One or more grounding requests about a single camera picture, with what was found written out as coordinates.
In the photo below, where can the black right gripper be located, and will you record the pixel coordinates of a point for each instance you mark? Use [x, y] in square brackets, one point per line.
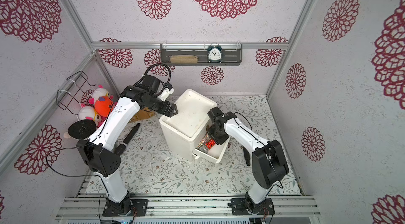
[217, 134]

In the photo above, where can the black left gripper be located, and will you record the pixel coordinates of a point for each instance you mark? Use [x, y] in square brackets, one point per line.
[165, 111]

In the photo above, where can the red glitter microphone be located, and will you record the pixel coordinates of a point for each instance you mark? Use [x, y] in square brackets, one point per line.
[210, 143]

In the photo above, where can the white drawer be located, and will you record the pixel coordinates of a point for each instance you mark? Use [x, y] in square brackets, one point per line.
[214, 155]

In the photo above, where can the white three-drawer cabinet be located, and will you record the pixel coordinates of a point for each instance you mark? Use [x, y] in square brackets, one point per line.
[185, 130]

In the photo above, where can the silver glitter microphone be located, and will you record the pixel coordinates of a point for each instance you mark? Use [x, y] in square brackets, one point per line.
[202, 147]

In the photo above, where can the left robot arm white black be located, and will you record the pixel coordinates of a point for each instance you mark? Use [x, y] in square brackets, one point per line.
[97, 150]

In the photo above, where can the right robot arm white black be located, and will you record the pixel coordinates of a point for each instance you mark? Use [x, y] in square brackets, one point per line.
[269, 165]

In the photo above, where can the brown plush toy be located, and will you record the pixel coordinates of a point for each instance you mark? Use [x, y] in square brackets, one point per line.
[142, 115]

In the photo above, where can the orange fish plush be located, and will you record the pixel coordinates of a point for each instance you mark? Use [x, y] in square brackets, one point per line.
[104, 105]

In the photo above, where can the teal alarm clock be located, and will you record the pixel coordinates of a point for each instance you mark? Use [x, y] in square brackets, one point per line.
[215, 54]

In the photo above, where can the pink white plush upper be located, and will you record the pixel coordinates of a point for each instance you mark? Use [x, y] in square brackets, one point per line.
[99, 92]

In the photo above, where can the pink white plush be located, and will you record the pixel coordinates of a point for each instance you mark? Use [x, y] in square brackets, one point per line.
[88, 112]
[99, 92]

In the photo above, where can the pink white plush lower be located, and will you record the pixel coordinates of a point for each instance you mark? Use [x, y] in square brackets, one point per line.
[88, 112]

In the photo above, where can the black-haired doll striped shirt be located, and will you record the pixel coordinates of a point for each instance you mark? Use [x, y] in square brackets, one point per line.
[81, 129]

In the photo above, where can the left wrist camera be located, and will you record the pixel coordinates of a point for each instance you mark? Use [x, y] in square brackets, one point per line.
[155, 87]

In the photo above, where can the grey wall shelf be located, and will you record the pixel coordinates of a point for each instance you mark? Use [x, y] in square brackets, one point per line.
[232, 53]

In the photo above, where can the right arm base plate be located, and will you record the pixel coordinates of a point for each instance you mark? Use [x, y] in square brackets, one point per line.
[246, 206]

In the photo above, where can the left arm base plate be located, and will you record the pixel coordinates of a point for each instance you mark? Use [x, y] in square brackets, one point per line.
[129, 207]

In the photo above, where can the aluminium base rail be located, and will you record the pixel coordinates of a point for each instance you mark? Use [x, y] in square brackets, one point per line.
[190, 207]

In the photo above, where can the black wire wall basket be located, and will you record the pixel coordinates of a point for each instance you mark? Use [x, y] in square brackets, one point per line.
[77, 93]

